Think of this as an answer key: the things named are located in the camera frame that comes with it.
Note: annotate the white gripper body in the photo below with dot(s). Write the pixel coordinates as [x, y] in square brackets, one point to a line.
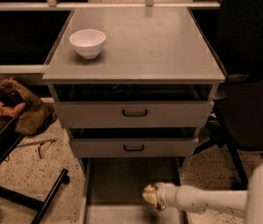
[162, 195]

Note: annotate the crushed orange can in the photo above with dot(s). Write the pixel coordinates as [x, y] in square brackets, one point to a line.
[159, 207]

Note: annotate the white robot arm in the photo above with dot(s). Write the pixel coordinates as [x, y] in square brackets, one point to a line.
[247, 204]

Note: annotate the grey bottom drawer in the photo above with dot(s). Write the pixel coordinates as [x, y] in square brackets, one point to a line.
[113, 191]

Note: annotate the grey drawer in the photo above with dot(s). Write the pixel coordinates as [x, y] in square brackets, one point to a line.
[113, 191]
[132, 142]
[78, 108]

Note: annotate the grey drawer cabinet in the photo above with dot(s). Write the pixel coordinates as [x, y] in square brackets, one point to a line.
[158, 50]

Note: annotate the grey middle drawer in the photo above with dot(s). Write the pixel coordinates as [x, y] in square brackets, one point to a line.
[132, 142]

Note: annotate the dark object in top drawer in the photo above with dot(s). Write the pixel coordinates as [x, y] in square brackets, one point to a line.
[120, 90]

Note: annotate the grey top drawer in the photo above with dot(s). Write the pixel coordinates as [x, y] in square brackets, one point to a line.
[78, 108]

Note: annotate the brown crumpled cloth bag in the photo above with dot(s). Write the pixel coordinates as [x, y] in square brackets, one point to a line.
[32, 115]

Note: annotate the black metal stand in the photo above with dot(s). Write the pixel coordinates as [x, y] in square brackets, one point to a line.
[9, 139]

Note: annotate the white ceramic bowl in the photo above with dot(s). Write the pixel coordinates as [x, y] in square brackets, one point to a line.
[88, 43]

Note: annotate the black office chair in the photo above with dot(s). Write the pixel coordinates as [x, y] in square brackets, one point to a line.
[235, 33]

